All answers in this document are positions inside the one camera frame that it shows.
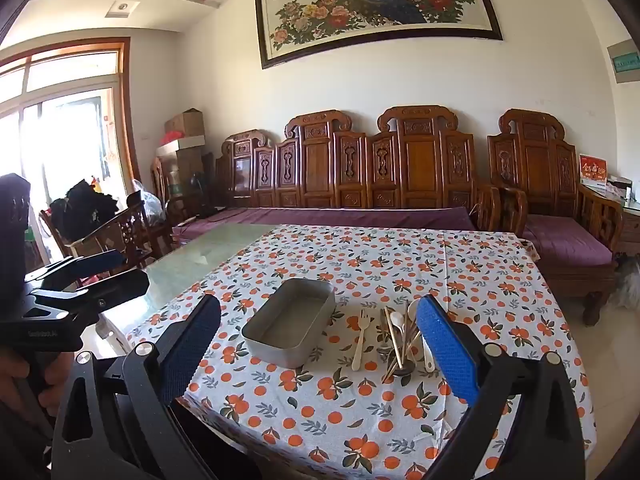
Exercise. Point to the white plastic bag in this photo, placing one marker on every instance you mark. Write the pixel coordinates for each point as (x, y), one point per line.
(627, 285)

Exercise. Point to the carved wooden sofa bench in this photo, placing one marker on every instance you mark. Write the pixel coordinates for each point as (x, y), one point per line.
(320, 160)

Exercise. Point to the small brown cardboard box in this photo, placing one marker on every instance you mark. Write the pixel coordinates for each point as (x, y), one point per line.
(185, 122)

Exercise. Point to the grey metal tray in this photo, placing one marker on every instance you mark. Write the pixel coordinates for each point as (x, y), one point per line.
(280, 330)

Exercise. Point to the person's left hand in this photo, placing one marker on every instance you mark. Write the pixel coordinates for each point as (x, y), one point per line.
(56, 390)

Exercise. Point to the wooden dining chair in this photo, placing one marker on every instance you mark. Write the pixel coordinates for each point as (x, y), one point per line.
(130, 230)
(159, 180)

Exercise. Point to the pile of black clothes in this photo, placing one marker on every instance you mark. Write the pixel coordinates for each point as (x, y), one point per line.
(85, 205)

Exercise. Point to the small white spoon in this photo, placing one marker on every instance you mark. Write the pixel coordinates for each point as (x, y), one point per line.
(397, 321)

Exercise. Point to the wooden framed window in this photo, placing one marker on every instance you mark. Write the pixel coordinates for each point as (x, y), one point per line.
(65, 125)

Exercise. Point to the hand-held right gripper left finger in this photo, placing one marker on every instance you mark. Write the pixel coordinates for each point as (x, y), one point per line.
(192, 350)

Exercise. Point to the wooden side table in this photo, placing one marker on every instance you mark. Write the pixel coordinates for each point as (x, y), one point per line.
(627, 230)

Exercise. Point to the clear plastic bag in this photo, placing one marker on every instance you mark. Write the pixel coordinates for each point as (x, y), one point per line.
(150, 205)

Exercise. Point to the wall panel with green label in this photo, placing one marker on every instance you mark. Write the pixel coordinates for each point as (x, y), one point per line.
(625, 62)

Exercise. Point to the large white spoon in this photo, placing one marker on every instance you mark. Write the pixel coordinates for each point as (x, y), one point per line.
(429, 357)

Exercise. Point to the red cloth item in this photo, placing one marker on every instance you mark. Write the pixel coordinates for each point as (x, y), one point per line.
(171, 137)

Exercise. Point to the red desk calendar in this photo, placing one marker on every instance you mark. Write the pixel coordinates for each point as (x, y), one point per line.
(593, 169)

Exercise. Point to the framed peacock painting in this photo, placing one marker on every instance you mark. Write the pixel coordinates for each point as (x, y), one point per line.
(375, 5)

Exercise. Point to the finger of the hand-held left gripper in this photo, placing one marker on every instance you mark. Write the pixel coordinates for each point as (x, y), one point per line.
(120, 287)
(105, 259)

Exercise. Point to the large brown cardboard box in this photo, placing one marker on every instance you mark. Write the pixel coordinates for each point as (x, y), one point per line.
(190, 170)

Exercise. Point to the carved wooden armchair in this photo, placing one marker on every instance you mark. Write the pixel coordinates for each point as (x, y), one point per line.
(537, 160)

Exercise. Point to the white lidded cardboard box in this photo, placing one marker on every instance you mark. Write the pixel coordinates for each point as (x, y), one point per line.
(180, 146)

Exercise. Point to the orange print tablecloth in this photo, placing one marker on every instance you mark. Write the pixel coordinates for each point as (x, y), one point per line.
(350, 270)

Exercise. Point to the white plastic fork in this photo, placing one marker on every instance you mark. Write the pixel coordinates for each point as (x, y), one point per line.
(361, 340)

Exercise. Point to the white tissue box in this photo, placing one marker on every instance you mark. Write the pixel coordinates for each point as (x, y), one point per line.
(619, 187)

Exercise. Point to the brown chopstick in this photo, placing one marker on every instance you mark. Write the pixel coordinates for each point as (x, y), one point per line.
(400, 357)
(406, 355)

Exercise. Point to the long purple sofa cushion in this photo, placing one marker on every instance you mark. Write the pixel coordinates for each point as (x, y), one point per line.
(325, 216)

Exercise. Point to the black desk lamp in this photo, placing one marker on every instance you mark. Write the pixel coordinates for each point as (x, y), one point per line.
(198, 182)

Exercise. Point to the square purple seat cushion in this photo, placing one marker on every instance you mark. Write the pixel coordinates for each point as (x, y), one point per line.
(565, 242)

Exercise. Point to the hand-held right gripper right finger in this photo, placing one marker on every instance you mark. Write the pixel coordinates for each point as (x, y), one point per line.
(445, 350)

